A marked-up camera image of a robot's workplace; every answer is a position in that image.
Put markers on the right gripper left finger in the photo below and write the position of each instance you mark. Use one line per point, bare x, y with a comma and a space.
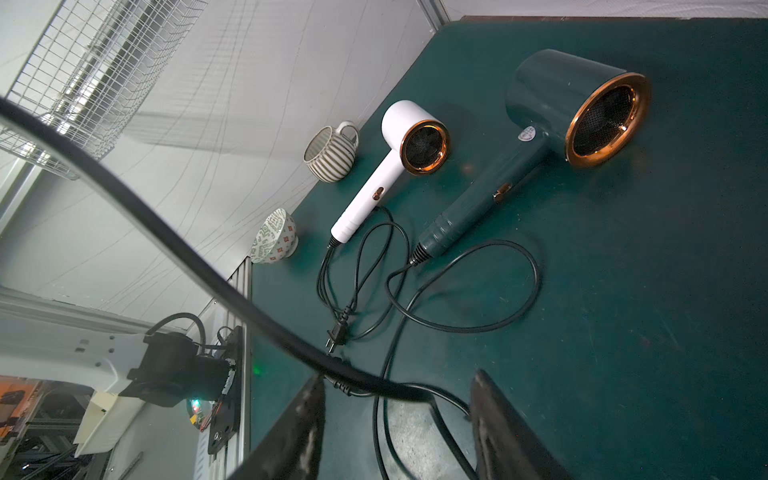
292, 448

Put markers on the green table mat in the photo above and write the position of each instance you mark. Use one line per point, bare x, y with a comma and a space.
645, 354

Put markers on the patterned ceramic bowl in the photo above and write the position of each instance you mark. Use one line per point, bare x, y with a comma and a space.
277, 239

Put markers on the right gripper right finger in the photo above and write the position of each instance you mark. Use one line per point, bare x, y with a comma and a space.
505, 446

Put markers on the white wire basket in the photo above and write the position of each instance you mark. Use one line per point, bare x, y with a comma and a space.
95, 64

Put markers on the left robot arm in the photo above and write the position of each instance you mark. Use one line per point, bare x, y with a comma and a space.
162, 364

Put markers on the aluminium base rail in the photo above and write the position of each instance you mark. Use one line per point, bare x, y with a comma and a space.
223, 442

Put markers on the dark green hair dryer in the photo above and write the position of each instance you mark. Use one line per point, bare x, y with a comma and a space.
583, 111

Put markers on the striped ceramic mug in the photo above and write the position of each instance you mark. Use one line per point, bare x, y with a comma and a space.
331, 153

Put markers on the white hair dryer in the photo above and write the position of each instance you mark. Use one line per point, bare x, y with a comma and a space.
419, 145

